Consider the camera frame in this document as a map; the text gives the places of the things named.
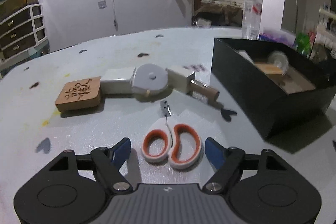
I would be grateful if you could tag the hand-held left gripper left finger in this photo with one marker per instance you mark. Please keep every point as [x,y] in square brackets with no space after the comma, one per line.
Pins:
[121,151]

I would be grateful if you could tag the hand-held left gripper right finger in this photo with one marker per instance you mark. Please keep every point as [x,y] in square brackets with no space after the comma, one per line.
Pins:
[214,151]

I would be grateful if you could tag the orange and white scissors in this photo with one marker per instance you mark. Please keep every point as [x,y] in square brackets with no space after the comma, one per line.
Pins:
[181,165]

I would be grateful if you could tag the black storage box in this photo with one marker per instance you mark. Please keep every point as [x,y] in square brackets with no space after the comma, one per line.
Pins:
[249,98]

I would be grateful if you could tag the white rectangular box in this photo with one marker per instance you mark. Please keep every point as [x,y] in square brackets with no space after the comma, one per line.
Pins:
[115,82]

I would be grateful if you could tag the carved wooden block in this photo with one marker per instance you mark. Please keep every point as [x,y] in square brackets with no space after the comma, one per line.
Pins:
[78,92]

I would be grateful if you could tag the white round tape measure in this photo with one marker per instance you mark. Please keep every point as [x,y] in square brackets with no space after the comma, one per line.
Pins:
[149,79]

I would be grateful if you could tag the clear round plastic case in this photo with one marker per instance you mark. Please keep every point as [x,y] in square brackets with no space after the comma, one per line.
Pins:
[278,61]

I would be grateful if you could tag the purple tissue pack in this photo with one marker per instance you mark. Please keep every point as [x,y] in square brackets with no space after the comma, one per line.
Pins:
[275,36]

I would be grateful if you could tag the teal patterned box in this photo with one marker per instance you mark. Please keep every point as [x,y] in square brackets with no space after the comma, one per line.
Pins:
[29,58]

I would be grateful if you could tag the clear water bottle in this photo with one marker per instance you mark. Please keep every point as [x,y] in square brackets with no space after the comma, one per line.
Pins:
[250,24]

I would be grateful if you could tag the chair with brown jacket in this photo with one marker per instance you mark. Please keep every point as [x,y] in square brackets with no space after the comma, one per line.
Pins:
[218,16]

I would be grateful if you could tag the green plastic bag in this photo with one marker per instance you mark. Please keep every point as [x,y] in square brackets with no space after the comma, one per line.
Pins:
[302,43]

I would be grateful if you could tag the white plastic drawer unit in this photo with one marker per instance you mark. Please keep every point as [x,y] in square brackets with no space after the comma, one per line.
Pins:
[18,32]

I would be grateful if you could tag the white storage rack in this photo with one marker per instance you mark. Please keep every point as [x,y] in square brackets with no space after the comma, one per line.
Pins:
[326,27]

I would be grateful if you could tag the small wall outlet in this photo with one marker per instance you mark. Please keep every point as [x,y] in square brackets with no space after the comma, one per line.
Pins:
[101,4]

